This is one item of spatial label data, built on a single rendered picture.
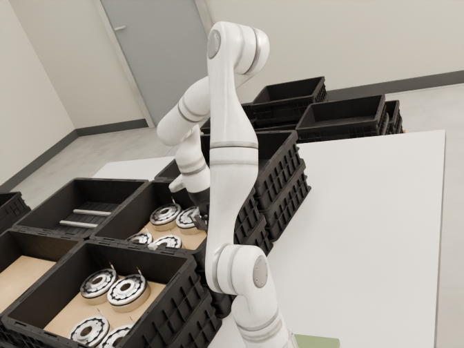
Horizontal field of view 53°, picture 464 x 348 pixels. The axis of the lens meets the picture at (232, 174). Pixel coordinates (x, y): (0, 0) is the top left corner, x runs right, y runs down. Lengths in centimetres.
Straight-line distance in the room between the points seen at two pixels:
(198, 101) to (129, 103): 401
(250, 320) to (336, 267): 44
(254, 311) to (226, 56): 46
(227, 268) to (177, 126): 40
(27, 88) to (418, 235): 458
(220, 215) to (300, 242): 57
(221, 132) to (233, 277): 26
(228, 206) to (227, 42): 30
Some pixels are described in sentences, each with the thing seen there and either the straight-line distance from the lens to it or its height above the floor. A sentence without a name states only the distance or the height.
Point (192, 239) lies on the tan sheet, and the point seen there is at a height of 83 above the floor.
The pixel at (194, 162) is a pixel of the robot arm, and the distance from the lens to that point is 117.
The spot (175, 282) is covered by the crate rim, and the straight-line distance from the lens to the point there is 105.
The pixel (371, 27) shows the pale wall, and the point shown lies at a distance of 386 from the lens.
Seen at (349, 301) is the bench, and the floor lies 70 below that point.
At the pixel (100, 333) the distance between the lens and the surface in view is 116.
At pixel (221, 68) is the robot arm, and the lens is 87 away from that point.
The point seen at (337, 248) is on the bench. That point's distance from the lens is 134.
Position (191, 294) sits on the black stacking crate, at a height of 85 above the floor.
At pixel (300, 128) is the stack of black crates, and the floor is 59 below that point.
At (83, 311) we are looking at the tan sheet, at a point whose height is 83.
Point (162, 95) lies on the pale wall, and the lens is 472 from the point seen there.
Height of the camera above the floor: 155
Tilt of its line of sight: 27 degrees down
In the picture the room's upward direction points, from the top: 20 degrees counter-clockwise
